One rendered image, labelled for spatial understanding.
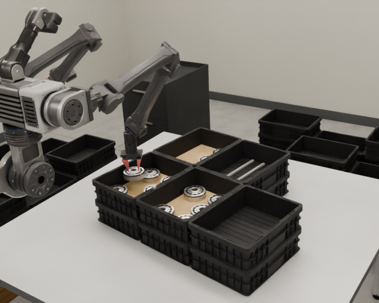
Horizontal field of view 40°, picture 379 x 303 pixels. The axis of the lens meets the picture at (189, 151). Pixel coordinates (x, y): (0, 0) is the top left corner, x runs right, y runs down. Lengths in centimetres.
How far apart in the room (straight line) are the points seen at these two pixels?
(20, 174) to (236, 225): 90
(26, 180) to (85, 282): 49
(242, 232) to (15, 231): 110
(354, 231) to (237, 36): 369
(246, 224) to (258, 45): 368
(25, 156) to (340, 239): 138
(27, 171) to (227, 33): 413
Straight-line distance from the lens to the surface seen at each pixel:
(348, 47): 534
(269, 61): 569
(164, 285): 213
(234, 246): 194
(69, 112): 177
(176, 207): 236
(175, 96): 396
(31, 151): 207
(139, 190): 253
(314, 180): 287
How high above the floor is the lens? 205
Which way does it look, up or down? 25 degrees down
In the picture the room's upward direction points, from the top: 3 degrees counter-clockwise
